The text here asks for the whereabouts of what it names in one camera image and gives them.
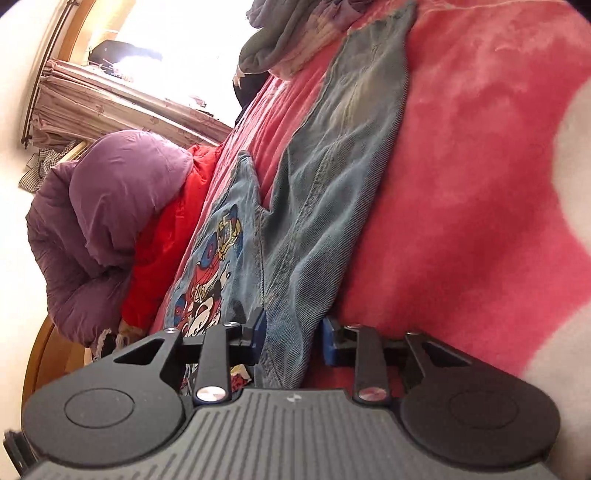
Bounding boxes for purple duvet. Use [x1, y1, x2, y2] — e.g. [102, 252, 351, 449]
[27, 129, 195, 345]

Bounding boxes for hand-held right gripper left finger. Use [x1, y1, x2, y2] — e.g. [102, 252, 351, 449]
[113, 307, 267, 408]

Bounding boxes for curtain rod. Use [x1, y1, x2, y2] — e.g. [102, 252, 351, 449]
[20, 0, 78, 149]

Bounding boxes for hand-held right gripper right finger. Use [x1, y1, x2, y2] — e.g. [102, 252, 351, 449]
[322, 316, 472, 404]

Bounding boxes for beige curtain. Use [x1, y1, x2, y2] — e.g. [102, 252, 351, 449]
[30, 59, 234, 149]

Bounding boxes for checked cloth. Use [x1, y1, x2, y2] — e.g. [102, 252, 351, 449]
[18, 140, 89, 193]

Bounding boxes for pink floral blanket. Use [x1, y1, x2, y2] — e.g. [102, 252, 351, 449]
[148, 0, 591, 400]

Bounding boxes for black lace-trimmed folded garment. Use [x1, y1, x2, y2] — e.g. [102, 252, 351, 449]
[85, 327, 136, 366]

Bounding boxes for denim jeans with cartoon patch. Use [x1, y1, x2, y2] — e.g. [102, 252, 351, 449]
[172, 0, 419, 398]

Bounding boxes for grey fleece folded garment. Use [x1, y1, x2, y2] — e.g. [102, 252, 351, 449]
[238, 0, 352, 75]

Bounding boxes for wooden headboard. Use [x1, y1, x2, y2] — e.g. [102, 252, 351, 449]
[22, 313, 99, 418]

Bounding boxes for red quilt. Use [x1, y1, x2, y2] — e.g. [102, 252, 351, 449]
[121, 144, 223, 334]

